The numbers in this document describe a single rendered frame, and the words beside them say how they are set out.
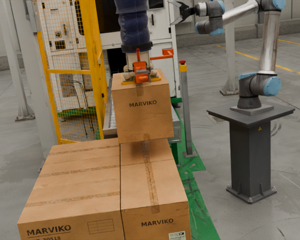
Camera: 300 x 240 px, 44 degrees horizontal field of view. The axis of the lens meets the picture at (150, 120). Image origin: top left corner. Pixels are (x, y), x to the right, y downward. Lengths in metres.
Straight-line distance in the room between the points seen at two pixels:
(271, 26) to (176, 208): 1.49
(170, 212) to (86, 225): 0.49
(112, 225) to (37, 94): 2.14
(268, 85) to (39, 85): 2.32
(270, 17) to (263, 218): 1.50
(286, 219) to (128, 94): 1.52
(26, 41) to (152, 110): 1.81
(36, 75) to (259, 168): 2.36
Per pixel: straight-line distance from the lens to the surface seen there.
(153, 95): 2.58
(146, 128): 2.65
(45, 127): 4.16
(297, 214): 3.16
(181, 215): 2.28
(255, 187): 3.26
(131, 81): 2.67
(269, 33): 2.91
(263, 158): 3.20
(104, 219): 2.26
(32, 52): 3.99
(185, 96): 3.89
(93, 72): 3.98
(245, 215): 3.10
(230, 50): 6.28
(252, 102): 3.02
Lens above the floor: 1.70
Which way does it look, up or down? 18 degrees down
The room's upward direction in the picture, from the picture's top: 6 degrees counter-clockwise
